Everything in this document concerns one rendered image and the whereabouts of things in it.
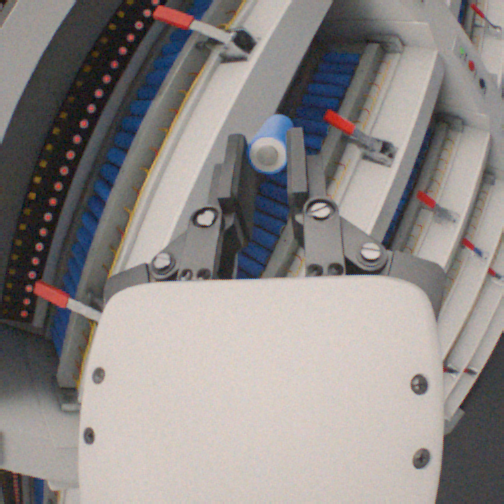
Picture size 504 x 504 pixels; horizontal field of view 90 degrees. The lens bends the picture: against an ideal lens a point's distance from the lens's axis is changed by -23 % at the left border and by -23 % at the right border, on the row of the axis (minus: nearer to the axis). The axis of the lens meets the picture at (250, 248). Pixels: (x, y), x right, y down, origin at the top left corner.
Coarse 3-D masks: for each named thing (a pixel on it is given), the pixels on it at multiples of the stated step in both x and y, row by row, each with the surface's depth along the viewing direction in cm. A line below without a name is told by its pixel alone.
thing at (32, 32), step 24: (0, 0) 22; (24, 0) 14; (48, 0) 15; (72, 0) 17; (0, 24) 18; (24, 24) 15; (48, 24) 16; (0, 48) 15; (24, 48) 16; (0, 72) 16; (24, 72) 17; (0, 96) 17; (0, 120) 17; (0, 144) 18
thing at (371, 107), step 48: (336, 48) 42; (384, 48) 36; (432, 48) 32; (288, 96) 43; (336, 96) 39; (384, 96) 35; (432, 96) 34; (336, 144) 37; (384, 144) 34; (336, 192) 38; (384, 192) 34; (288, 240) 38
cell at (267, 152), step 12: (276, 120) 16; (288, 120) 18; (264, 132) 13; (276, 132) 14; (252, 144) 13; (264, 144) 13; (276, 144) 13; (252, 156) 14; (264, 156) 13; (276, 156) 13; (264, 168) 14; (276, 168) 14
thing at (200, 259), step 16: (208, 208) 12; (192, 224) 11; (208, 224) 11; (224, 224) 11; (192, 240) 11; (208, 240) 11; (192, 256) 10; (208, 256) 10; (192, 272) 10; (208, 272) 10; (224, 272) 12
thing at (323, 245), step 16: (304, 208) 11; (320, 208) 11; (336, 208) 10; (304, 224) 10; (320, 224) 10; (336, 224) 10; (304, 240) 10; (320, 240) 10; (336, 240) 10; (320, 256) 10; (336, 256) 9; (320, 272) 9; (336, 272) 9
